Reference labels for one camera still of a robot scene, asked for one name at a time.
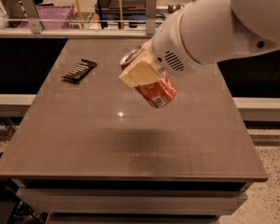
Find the grey table drawer unit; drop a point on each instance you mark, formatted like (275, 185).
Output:
(127, 202)

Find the purple plastic crate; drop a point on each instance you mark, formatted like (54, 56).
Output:
(55, 17)

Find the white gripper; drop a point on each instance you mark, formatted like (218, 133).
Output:
(168, 48)

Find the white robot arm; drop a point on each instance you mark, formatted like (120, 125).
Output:
(205, 32)

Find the orange and blue bin stack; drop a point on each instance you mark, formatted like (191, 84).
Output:
(132, 11)

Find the black snack bar wrapper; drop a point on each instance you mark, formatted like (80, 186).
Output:
(79, 71)

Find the red coke can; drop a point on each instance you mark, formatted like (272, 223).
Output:
(158, 94)

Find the grey railing post middle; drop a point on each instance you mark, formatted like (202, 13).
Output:
(150, 16)

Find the grey railing post left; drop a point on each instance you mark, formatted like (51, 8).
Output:
(32, 16)

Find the grey railing post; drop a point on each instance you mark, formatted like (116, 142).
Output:
(150, 16)
(32, 16)

